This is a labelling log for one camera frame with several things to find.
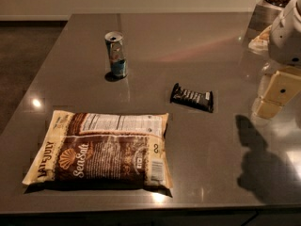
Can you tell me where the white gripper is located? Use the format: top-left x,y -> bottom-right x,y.
252,0 -> 301,119

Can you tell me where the brown Sea Salt chip bag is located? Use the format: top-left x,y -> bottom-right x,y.
23,110 -> 172,188

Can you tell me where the black rxbar chocolate bar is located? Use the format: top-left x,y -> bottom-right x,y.
170,83 -> 214,113

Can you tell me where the pale snack packet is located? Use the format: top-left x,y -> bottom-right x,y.
248,25 -> 271,55

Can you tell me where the snack jar on steel base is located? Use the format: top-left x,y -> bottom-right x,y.
248,0 -> 291,31

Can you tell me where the blue silver drink can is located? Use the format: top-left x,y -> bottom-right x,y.
104,31 -> 127,78

